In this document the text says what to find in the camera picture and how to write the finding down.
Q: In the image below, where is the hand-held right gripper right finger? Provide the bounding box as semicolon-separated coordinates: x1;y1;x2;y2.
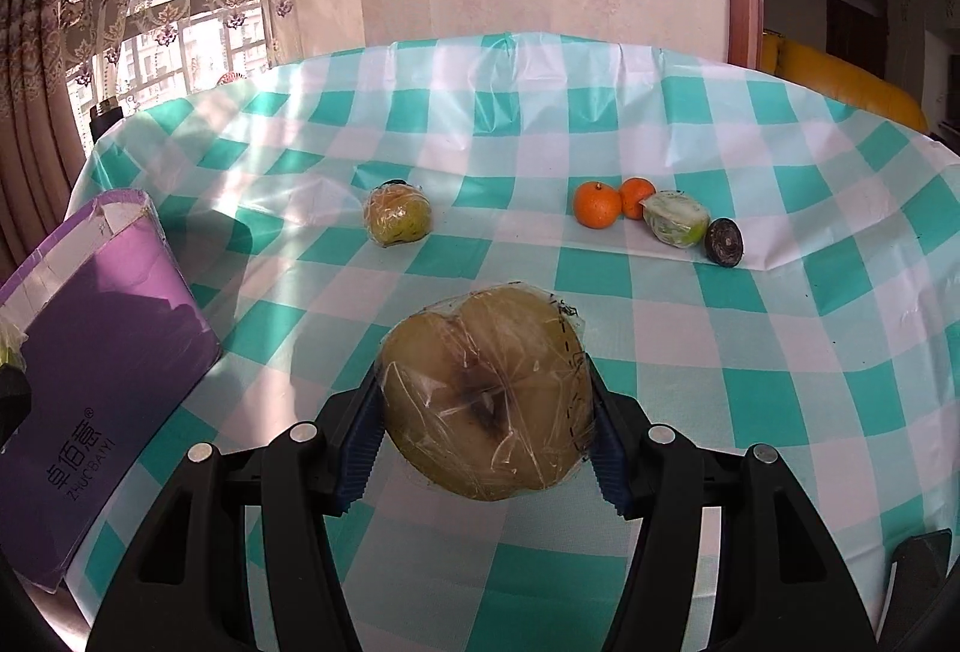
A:
581;352;878;652

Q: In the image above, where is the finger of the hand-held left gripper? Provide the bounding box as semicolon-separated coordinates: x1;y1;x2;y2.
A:
0;363;31;452

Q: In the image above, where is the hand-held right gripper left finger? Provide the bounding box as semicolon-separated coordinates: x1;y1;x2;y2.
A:
86;359;391;652

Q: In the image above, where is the purple cardboard box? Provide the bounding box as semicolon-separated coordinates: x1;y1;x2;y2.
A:
0;188;222;593

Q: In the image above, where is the large yellow apple half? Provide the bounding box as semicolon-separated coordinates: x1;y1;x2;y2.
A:
379;282;597;503

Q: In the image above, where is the brownish apple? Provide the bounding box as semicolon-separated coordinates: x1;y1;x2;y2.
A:
364;179;433;247

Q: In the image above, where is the dark purple mangosteen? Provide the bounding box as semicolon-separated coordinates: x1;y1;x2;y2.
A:
705;217;745;268

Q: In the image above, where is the green apple half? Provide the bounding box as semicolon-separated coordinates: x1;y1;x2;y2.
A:
642;190;710;248

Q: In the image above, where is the mandarin orange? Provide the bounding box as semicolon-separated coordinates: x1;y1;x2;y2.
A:
574;181;623;229
619;176;656;220

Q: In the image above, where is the brown pleated curtain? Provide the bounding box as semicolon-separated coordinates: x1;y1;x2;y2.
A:
0;0;87;282

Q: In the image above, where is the dark object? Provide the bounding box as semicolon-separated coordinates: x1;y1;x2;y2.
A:
885;530;960;652

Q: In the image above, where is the teal white checkered tablecloth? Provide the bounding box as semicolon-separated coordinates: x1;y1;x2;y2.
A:
64;31;960;652

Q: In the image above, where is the window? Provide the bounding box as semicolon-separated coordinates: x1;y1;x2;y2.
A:
67;0;280;121

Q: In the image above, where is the yellow sofa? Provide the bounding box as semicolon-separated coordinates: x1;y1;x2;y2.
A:
761;31;931;134

